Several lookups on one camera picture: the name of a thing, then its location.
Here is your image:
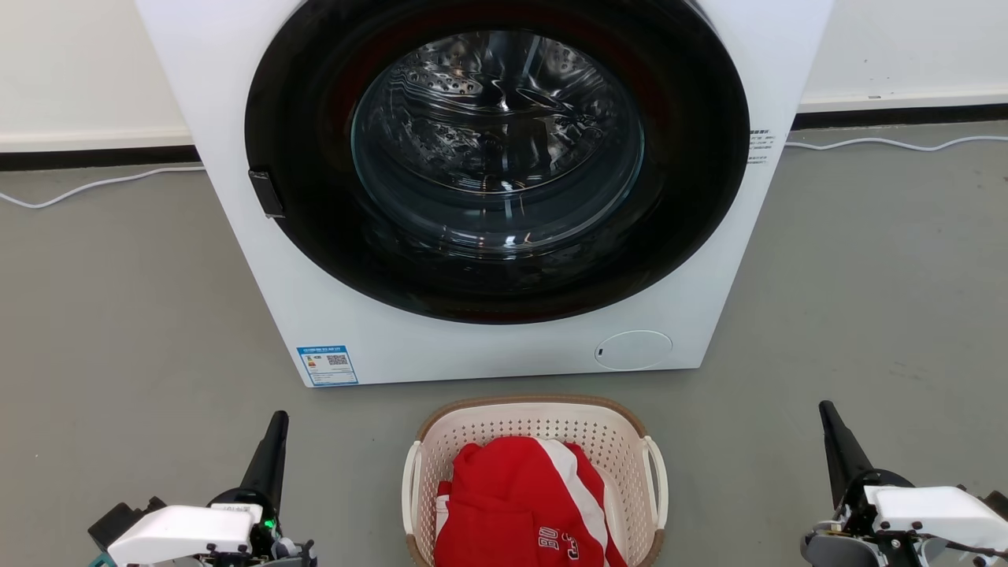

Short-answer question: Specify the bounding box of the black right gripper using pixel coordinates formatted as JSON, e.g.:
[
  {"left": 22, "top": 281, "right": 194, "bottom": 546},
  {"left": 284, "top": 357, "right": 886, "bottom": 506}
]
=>
[{"left": 819, "top": 401, "right": 914, "bottom": 538}]

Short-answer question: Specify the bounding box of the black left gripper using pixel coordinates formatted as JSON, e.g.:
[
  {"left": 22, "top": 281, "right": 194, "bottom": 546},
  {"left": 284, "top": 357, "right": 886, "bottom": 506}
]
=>
[{"left": 206, "top": 410, "right": 290, "bottom": 556}]

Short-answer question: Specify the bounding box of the cream plastic laundry basket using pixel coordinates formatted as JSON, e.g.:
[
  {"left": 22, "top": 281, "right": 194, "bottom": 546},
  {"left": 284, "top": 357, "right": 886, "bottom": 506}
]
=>
[{"left": 402, "top": 395, "right": 669, "bottom": 567}]

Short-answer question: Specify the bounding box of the blue energy label sticker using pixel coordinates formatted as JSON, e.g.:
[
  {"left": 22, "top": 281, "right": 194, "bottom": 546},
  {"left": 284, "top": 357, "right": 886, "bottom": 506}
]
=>
[{"left": 297, "top": 345, "right": 359, "bottom": 387}]

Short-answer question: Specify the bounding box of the white front-load washing machine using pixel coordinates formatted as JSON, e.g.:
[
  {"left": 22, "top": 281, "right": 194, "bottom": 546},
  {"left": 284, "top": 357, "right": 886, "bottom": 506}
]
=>
[{"left": 135, "top": 0, "right": 836, "bottom": 387}]

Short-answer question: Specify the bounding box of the round white filter cover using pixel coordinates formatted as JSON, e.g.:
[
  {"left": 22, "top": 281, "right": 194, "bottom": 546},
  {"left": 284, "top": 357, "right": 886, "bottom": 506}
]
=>
[{"left": 595, "top": 330, "right": 674, "bottom": 372}]

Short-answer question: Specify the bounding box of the red and white garment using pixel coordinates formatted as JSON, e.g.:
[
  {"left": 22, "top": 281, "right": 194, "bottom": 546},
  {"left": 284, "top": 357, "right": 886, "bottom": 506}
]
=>
[{"left": 434, "top": 437, "right": 628, "bottom": 567}]

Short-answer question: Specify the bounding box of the black round washer door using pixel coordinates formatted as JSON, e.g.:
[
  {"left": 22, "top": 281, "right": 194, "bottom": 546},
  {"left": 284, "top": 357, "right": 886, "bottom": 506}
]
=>
[{"left": 244, "top": 0, "right": 751, "bottom": 324}]

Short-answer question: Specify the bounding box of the white power cable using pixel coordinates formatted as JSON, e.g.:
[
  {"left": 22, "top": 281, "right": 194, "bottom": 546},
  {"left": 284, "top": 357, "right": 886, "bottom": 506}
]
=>
[
  {"left": 785, "top": 135, "right": 1008, "bottom": 151},
  {"left": 0, "top": 164, "right": 206, "bottom": 209}
]

